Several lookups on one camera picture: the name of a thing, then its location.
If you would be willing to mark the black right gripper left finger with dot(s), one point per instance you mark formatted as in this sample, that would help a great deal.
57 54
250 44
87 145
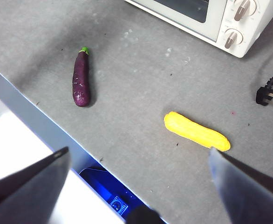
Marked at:
34 193

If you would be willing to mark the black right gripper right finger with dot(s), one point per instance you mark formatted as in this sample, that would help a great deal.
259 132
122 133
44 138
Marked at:
248 193

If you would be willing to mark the white Toshiba toaster oven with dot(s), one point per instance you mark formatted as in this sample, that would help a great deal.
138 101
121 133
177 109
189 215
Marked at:
255 44

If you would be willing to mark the oven timer knob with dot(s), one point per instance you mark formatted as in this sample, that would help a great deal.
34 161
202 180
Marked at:
233 39

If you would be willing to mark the oven temperature knob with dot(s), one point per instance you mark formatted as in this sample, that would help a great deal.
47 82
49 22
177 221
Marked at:
243 9

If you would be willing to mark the white flat panel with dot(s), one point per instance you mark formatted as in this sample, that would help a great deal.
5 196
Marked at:
22 130

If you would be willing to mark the blue lit device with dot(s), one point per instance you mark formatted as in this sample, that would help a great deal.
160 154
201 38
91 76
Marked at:
108 186

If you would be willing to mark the yellow corn cob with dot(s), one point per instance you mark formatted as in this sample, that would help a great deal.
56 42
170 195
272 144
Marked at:
197 131

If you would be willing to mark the purple eggplant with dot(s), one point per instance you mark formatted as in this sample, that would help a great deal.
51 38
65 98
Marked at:
81 79

